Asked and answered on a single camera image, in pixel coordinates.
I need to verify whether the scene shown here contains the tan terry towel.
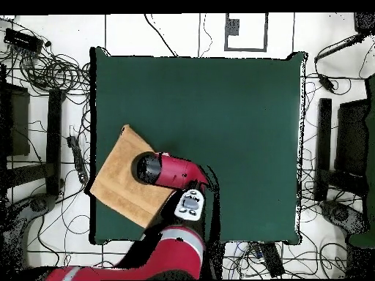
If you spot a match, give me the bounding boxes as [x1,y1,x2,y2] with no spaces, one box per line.
[89,124,177,229]

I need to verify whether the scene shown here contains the dark green table cloth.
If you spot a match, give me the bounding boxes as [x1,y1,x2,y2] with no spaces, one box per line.
[89,46,308,246]

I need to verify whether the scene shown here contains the black power strip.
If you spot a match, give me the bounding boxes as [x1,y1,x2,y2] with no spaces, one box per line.
[66,135,89,184]

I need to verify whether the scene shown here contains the black stand bar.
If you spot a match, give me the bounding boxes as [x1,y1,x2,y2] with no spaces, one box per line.
[45,89,66,196]
[314,97,333,202]

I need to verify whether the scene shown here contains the black power brick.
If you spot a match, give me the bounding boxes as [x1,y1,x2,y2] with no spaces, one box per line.
[259,241,286,278]

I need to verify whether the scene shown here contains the black power adapter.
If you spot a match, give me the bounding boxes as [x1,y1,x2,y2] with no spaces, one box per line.
[317,72,337,94]

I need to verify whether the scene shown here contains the dark square case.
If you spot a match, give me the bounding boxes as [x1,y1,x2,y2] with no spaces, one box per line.
[334,99,371,177]
[0,83,31,158]

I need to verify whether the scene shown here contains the black rod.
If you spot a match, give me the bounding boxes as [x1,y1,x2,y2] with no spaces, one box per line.
[313,33,367,64]

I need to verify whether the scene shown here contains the black electronics box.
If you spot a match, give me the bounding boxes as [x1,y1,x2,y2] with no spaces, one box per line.
[4,27,44,54]

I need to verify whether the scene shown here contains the long black cable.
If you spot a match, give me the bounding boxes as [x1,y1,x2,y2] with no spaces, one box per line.
[143,12,179,58]

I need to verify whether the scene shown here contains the tangled black cable bundle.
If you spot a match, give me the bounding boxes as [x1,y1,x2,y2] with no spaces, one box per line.
[221,241,292,279]
[0,17,92,98]

